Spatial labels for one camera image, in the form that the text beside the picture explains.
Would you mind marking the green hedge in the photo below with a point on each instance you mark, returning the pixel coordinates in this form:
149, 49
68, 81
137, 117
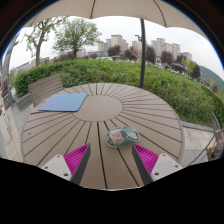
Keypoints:
100, 71

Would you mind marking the transparent green computer mouse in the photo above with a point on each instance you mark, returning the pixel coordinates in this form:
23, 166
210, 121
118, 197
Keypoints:
121, 136

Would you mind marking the beige patio umbrella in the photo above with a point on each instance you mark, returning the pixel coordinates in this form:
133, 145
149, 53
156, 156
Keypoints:
126, 8

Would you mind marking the blue mouse pad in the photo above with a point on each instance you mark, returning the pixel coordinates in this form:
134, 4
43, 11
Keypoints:
63, 102

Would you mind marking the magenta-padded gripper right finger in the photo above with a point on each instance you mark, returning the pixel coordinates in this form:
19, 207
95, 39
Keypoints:
146, 159

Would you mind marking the thin sparse-leaved tree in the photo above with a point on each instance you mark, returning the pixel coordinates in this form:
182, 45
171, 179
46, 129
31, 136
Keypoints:
39, 40

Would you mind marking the distant apartment buildings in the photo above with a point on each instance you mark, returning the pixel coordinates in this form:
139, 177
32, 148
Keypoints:
116, 40

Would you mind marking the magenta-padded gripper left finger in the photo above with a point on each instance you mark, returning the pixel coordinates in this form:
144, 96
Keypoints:
76, 159

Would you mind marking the round leafy green tree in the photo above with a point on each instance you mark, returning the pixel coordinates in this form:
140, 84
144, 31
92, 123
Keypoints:
76, 35

